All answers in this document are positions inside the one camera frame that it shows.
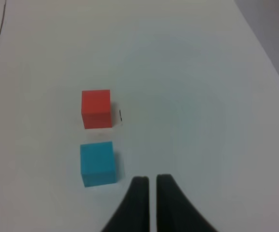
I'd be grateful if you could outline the blue cube block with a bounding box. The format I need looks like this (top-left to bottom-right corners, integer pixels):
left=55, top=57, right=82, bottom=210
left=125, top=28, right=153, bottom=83
left=80, top=142, right=117, bottom=188

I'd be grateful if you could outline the red cube block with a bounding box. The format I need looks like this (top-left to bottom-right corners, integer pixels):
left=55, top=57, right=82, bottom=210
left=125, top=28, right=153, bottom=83
left=81, top=89, right=112, bottom=129

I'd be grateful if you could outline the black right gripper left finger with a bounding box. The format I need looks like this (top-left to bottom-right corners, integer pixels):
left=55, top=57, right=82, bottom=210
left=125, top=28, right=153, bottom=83
left=102, top=176, right=150, bottom=232

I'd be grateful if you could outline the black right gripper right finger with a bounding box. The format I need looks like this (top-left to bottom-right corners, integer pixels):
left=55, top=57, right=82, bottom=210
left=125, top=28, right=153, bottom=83
left=156, top=174, right=216, bottom=232

